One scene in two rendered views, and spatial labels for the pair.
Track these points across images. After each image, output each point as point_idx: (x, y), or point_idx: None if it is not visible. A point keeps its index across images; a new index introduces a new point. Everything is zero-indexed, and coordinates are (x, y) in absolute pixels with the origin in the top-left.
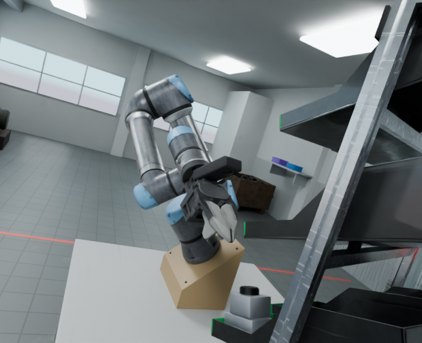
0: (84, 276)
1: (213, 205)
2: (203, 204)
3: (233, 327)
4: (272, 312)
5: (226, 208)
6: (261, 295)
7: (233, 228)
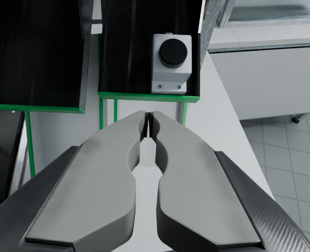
0: None
1: (201, 209)
2: (276, 205)
3: (200, 59)
4: (82, 108)
5: (105, 195)
6: (166, 38)
7: (137, 114)
